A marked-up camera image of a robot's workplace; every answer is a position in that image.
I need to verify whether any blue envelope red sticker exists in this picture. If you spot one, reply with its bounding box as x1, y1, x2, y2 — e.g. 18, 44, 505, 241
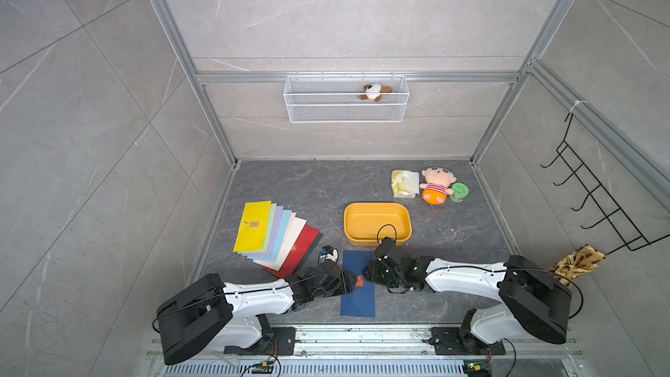
340, 251, 376, 319

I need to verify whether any yellow plastic storage box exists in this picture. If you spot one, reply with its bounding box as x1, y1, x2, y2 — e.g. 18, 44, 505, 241
344, 202, 413, 246

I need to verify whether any yellow envelope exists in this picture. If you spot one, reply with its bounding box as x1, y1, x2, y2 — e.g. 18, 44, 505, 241
233, 201, 272, 253

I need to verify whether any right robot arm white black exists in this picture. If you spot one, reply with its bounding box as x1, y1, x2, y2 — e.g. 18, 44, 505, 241
363, 237, 572, 355

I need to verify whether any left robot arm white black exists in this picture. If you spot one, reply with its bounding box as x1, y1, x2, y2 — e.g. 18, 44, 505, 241
153, 260, 358, 366

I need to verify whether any dark green envelope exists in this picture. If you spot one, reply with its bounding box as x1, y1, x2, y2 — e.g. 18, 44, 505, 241
295, 233, 324, 272

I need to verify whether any cream white envelope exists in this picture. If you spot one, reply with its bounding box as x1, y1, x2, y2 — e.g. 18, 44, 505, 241
253, 218, 306, 271

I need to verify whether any light blue envelope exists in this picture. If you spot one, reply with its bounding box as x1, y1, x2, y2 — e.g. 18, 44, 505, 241
252, 210, 293, 262

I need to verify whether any purple envelope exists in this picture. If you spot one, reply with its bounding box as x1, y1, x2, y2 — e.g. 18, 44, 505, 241
246, 206, 284, 259

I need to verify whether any pink envelope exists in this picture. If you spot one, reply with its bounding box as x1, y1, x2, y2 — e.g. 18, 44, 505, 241
259, 213, 296, 267

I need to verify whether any plush doll orange pink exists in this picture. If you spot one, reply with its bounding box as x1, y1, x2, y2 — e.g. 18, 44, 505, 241
420, 168, 457, 205

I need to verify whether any green round lid container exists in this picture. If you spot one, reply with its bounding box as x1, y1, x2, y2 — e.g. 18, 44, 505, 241
449, 183, 469, 204

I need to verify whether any left green circuit board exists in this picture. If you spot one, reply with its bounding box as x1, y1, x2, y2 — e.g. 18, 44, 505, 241
249, 361, 275, 375

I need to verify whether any green circuit board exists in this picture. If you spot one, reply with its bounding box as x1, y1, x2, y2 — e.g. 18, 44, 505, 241
249, 361, 275, 375
463, 362, 492, 377

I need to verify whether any right green circuit board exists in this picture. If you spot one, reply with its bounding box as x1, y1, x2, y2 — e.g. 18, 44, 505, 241
463, 362, 492, 377

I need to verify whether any yellow black patterned cloth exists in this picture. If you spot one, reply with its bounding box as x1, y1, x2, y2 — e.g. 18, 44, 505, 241
549, 244, 607, 288

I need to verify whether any small brown white plush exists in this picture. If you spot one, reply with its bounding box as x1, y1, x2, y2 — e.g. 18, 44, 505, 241
359, 84, 394, 102

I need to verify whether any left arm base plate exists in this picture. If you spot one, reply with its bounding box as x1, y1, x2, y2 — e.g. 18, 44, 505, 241
223, 326, 297, 356

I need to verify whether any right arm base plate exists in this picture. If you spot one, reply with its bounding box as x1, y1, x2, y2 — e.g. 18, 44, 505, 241
429, 326, 506, 356

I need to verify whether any white wire mesh basket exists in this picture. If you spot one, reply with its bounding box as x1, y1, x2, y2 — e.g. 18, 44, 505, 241
284, 74, 410, 123

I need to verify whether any black wire hook rack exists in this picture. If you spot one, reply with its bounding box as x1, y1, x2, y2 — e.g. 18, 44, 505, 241
541, 113, 669, 256

